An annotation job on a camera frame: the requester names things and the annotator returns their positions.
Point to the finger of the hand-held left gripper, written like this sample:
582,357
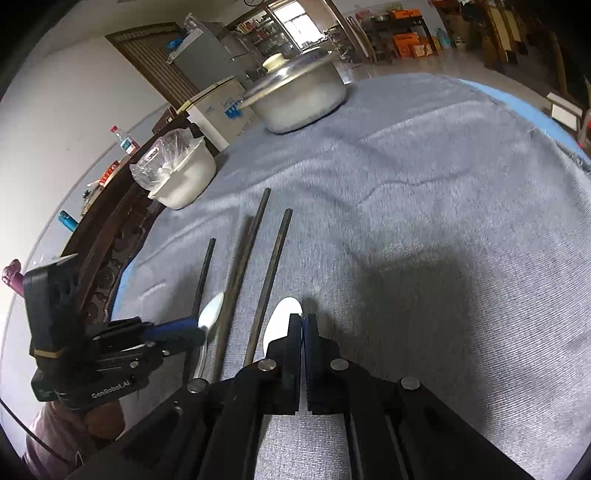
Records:
189,339
173,327

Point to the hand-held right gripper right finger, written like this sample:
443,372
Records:
310,360

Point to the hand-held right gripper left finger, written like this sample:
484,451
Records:
294,344

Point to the white spoon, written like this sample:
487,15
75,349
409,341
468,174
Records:
212,311
281,316

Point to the person's left forearm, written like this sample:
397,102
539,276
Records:
51,434

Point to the person's left hand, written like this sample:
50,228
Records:
104,420

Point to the purple bottle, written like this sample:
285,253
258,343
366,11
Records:
13,277

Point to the blue bottle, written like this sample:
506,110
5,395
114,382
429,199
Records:
68,220

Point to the dark wooden sideboard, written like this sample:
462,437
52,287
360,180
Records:
124,217

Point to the red and white bowl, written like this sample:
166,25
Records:
109,172

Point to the clear plastic bag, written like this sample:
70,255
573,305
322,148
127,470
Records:
154,161

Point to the grey table cloth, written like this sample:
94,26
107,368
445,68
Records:
415,207

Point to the clear bottle with red cap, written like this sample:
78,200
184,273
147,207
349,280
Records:
125,141

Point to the white chest freezer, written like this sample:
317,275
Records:
217,115

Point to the metal pot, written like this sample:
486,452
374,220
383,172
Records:
302,110

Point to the metal pot lid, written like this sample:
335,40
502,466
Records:
288,76

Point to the brown wooden door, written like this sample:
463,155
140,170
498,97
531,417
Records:
143,55

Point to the grey refrigerator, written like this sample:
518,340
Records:
207,55

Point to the blue bag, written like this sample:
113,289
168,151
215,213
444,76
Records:
176,45

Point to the shelf of goods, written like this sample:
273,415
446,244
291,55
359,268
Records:
263,34

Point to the large orange box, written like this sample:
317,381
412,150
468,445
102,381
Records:
405,45

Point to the small orange box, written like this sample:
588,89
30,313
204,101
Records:
424,50

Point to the window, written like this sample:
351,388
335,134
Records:
295,21

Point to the blue tablecloth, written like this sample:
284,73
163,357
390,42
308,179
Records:
531,108

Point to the blue water jug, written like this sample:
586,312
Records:
445,39

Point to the wooden side table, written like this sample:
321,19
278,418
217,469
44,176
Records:
427,25

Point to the flat orange box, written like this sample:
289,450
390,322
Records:
404,14

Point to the white step stool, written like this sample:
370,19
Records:
563,110

